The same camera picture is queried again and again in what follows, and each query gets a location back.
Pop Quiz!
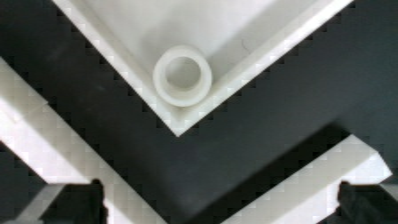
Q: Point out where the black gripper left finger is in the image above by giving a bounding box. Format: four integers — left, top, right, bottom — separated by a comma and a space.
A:
12, 178, 110, 224

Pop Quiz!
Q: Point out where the white square tabletop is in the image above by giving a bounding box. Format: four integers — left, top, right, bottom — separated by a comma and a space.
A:
51, 0, 353, 135

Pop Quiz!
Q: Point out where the white U-shaped obstacle fence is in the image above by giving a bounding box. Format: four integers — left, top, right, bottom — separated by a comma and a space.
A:
0, 58, 392, 224

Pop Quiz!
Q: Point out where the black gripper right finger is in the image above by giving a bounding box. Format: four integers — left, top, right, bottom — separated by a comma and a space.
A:
337, 181, 398, 224

